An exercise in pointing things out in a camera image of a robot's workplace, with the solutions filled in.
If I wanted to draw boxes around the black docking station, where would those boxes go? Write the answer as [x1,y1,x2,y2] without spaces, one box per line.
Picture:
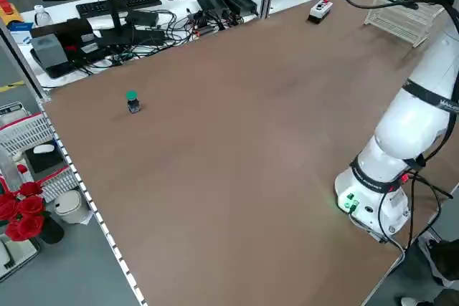
[126,10,161,27]

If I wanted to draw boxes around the grey control box with buttons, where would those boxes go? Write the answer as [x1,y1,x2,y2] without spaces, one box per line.
[307,0,334,24]

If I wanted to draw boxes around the black keyboard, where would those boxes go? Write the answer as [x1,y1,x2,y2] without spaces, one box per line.
[75,0,163,19]

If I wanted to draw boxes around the black monitor stand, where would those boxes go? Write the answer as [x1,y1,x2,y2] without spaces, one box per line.
[96,0,166,49]

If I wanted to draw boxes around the small white bin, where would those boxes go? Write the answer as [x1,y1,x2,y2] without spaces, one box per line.
[53,190,90,225]

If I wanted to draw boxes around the black mouse pad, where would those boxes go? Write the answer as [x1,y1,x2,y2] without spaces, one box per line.
[24,146,69,174]

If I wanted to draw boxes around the dark brown box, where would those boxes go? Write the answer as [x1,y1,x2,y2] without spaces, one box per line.
[30,18,95,47]

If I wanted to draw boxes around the grey box device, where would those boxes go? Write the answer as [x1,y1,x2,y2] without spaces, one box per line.
[31,33,69,67]

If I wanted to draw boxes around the black vase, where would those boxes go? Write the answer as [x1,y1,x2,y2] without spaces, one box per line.
[35,212,65,245]

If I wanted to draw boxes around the white plastic basket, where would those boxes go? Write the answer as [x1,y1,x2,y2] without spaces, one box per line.
[0,112,82,203]

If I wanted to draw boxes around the clear bottle with white cap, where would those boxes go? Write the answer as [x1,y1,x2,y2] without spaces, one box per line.
[34,4,50,28]

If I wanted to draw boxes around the red roses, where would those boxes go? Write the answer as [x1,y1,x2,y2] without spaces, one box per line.
[0,164,47,242]

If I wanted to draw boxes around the blue box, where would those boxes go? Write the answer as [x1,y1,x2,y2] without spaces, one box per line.
[6,21,35,45]

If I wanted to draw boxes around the white tray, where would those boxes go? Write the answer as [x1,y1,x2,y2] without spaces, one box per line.
[0,237,42,282]

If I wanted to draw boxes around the person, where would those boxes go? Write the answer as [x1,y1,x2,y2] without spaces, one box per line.
[399,237,459,306]

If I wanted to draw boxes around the green push button switch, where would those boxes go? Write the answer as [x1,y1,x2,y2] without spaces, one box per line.
[125,90,143,115]

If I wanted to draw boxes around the white wire rack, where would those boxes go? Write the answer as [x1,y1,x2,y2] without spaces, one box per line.
[364,0,445,48]

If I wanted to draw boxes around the black base cable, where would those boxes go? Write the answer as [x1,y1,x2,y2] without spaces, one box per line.
[385,171,453,253]

